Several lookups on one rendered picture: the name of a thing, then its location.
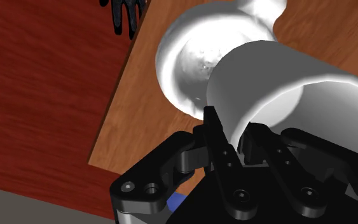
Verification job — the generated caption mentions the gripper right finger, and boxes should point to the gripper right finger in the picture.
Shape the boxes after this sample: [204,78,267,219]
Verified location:
[238,122,358,218]

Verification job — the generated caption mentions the white cup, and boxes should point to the white cup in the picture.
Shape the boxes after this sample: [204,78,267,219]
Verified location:
[205,40,358,160]

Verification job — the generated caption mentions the brown wooden table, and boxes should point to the brown wooden table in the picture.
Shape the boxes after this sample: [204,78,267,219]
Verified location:
[86,0,358,196]

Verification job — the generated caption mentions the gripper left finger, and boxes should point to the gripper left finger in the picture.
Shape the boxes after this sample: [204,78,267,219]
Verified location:
[109,106,259,221]

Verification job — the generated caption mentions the blue object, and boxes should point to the blue object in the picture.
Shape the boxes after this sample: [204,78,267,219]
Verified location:
[166,192,188,214]

